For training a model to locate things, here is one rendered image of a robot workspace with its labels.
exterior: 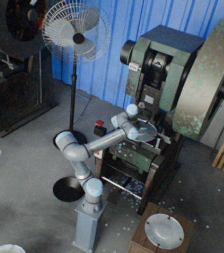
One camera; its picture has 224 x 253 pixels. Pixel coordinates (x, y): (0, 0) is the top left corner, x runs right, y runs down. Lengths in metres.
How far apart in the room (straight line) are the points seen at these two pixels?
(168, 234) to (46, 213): 1.08
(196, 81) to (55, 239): 1.67
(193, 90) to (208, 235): 1.54
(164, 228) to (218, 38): 1.39
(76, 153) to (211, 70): 0.91
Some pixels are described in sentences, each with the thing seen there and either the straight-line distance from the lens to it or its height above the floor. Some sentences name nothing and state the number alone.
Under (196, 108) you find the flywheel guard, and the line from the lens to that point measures 1.89.
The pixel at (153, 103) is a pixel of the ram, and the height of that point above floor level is 1.04.
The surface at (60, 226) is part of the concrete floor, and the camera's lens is 2.76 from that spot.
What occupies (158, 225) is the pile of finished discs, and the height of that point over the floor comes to 0.36.
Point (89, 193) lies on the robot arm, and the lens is 2.15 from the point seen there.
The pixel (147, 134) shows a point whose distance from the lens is 2.49.
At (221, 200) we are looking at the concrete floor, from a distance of 3.33.
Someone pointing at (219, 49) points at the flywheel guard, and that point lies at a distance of 1.90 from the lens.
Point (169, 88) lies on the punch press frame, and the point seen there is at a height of 1.24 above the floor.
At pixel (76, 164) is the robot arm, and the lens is 2.06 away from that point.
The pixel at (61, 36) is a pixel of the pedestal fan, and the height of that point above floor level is 1.27.
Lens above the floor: 2.28
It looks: 38 degrees down
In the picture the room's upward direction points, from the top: 10 degrees clockwise
